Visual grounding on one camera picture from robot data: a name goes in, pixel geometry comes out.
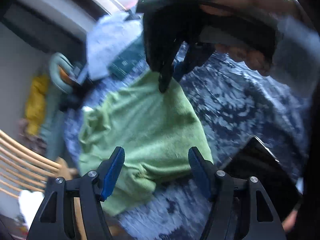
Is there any green t-shirt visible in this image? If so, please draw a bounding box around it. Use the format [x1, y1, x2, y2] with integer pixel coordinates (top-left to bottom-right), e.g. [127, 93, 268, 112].
[77, 70, 214, 217]

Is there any dark window frame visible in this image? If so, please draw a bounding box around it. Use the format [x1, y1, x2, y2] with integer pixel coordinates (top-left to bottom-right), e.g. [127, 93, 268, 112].
[2, 0, 130, 53]

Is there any teal u-shaped cushion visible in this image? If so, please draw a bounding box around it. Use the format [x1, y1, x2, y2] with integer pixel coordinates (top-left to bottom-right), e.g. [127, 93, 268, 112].
[49, 52, 85, 94]

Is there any person's leg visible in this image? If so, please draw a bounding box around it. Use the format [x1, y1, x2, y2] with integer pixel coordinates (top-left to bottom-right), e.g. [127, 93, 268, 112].
[281, 210, 300, 233]

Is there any wooden chair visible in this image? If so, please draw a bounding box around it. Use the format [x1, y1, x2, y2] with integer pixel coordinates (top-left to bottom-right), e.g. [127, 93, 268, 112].
[0, 129, 83, 240]

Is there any black flat device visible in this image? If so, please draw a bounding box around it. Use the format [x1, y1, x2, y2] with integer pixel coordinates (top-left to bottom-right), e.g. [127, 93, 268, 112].
[220, 135, 304, 230]

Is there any yellow garment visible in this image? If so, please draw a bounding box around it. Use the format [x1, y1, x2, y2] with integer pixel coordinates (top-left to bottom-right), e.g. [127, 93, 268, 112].
[24, 75, 50, 135]

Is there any white cloth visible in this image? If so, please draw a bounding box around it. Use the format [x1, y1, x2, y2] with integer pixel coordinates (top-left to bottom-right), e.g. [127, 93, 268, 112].
[19, 190, 47, 228]

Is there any large white paper sheet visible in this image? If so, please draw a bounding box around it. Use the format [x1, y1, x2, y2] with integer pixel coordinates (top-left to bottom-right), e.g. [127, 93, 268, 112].
[85, 12, 144, 79]

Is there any black pouch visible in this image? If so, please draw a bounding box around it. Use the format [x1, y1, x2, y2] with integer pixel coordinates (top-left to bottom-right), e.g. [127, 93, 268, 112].
[59, 80, 100, 110]

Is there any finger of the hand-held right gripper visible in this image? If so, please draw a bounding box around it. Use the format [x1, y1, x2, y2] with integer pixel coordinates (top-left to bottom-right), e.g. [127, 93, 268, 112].
[147, 40, 185, 93]
[173, 44, 215, 81]

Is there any blue patterned blanket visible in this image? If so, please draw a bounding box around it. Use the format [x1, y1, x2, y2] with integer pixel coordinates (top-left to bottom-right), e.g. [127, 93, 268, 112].
[62, 42, 313, 240]

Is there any person's right hand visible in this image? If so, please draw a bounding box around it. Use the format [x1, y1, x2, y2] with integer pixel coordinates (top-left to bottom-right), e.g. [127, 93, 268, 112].
[199, 0, 298, 77]

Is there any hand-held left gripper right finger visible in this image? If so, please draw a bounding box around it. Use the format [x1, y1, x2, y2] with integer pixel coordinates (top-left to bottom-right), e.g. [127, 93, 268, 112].
[187, 146, 288, 240]

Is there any dark green booklet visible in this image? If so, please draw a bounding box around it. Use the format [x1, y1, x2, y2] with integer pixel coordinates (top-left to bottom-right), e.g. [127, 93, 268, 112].
[107, 36, 150, 80]

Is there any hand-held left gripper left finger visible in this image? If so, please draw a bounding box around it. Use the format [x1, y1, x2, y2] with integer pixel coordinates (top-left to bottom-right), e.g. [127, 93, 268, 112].
[26, 146, 125, 240]

